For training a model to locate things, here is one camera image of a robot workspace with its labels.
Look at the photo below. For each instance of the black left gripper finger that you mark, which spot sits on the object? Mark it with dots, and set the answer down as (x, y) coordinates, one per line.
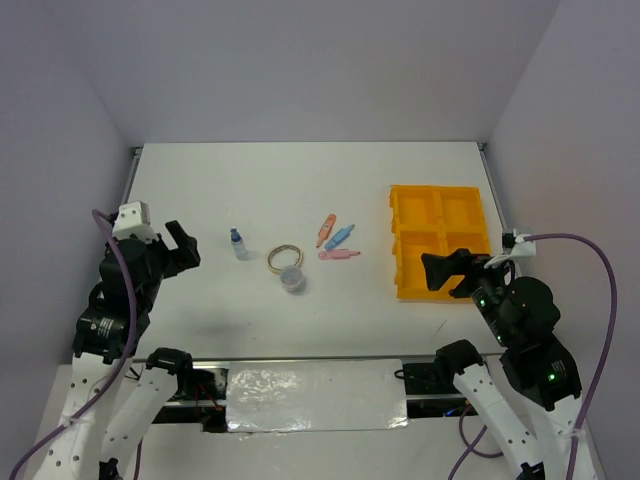
(186, 254)
(177, 233)

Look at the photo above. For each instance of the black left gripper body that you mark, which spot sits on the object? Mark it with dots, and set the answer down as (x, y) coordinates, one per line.
(161, 261)

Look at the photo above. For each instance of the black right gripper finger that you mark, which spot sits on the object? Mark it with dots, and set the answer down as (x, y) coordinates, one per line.
(455, 263)
(440, 282)

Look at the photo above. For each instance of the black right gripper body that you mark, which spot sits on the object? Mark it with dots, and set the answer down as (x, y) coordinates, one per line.
(485, 282)

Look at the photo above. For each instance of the small blue-capped glue bottle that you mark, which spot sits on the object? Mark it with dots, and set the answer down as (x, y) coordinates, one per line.
(238, 245)

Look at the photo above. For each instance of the pink highlighter marker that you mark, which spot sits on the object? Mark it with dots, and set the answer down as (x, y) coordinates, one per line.
(338, 254)

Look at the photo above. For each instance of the clear round pin container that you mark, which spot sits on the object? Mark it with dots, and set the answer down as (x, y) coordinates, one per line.
(292, 279)

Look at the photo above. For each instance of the beige tape roll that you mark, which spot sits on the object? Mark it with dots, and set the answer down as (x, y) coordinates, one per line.
(283, 256)

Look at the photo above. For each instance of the orange highlighter marker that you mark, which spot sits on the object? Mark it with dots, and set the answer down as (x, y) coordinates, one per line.
(325, 230)

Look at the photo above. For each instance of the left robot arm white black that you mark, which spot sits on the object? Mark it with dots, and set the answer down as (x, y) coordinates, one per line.
(95, 439)

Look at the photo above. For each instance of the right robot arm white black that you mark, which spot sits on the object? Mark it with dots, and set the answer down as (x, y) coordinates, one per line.
(521, 315)

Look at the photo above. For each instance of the yellow four-compartment tray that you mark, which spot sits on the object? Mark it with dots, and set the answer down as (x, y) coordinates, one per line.
(435, 220)

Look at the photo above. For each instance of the blue highlighter marker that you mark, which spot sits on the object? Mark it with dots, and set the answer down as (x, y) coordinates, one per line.
(339, 237)

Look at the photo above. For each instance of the silver foil sheet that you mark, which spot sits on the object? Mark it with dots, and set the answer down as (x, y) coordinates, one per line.
(283, 397)

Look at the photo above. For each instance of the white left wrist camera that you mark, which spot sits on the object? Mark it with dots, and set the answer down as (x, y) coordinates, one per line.
(133, 219)

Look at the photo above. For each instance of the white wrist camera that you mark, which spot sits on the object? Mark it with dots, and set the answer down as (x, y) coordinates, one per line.
(516, 244)
(133, 219)

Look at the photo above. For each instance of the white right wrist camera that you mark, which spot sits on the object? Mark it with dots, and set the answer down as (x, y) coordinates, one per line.
(516, 244)

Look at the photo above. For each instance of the black base rail with wiring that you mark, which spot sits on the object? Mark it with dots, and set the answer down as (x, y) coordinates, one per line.
(202, 401)

